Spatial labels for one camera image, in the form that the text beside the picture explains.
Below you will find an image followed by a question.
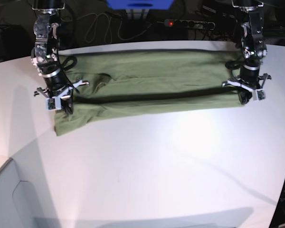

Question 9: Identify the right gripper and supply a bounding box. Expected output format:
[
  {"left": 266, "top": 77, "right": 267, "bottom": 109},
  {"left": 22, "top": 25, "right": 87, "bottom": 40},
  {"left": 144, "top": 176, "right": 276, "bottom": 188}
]
[{"left": 33, "top": 80, "right": 89, "bottom": 115}]

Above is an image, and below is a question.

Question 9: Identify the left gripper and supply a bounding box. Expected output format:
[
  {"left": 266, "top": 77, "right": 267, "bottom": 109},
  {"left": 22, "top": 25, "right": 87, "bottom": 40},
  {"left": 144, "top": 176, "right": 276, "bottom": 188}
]
[{"left": 222, "top": 74, "right": 271, "bottom": 105}]

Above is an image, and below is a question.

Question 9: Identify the green T-shirt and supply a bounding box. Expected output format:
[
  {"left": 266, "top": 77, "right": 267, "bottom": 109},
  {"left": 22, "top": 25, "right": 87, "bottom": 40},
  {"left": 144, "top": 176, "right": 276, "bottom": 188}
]
[{"left": 54, "top": 50, "right": 241, "bottom": 136}]

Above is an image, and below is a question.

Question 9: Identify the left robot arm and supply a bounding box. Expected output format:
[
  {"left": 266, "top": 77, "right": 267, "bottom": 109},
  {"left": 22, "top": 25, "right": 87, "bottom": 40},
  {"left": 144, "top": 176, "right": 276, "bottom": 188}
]
[{"left": 222, "top": 0, "right": 272, "bottom": 105}]

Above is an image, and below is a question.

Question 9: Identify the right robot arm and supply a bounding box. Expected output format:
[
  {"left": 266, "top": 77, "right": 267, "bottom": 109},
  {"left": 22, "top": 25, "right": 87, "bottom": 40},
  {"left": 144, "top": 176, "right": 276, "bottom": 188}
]
[{"left": 31, "top": 0, "right": 89, "bottom": 115}]

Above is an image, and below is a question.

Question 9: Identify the black power strip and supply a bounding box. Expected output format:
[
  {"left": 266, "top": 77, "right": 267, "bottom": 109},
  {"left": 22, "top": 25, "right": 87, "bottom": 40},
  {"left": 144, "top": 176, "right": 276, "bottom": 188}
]
[{"left": 157, "top": 19, "right": 216, "bottom": 31}]

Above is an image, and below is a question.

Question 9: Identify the grey cabinet corner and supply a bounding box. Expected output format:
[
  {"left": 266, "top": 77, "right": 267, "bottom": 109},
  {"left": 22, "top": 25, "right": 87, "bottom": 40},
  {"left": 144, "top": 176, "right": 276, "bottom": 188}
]
[{"left": 0, "top": 158, "right": 57, "bottom": 228}]

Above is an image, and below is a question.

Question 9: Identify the blue plastic box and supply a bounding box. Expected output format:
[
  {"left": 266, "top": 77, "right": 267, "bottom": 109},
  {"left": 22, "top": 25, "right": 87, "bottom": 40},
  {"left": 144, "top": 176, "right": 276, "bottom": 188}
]
[{"left": 106, "top": 0, "right": 173, "bottom": 10}]

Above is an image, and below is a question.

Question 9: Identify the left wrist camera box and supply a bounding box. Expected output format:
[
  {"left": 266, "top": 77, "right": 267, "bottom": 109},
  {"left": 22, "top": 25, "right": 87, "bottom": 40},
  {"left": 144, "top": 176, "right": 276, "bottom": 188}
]
[{"left": 252, "top": 89, "right": 266, "bottom": 101}]

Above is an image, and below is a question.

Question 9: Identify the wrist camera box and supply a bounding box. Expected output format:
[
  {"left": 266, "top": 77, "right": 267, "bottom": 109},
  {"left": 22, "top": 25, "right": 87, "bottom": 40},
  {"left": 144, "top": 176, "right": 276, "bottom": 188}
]
[
  {"left": 252, "top": 89, "right": 266, "bottom": 101},
  {"left": 46, "top": 96, "right": 62, "bottom": 111}
]

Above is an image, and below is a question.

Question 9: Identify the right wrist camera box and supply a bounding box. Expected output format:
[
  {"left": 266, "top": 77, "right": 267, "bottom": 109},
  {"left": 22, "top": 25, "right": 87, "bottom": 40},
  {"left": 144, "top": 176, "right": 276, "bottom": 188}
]
[{"left": 46, "top": 96, "right": 62, "bottom": 111}]

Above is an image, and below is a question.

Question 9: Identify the grey cable loop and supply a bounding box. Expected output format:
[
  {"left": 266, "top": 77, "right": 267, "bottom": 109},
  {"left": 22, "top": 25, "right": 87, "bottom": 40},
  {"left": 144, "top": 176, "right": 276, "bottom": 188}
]
[{"left": 85, "top": 13, "right": 155, "bottom": 43}]

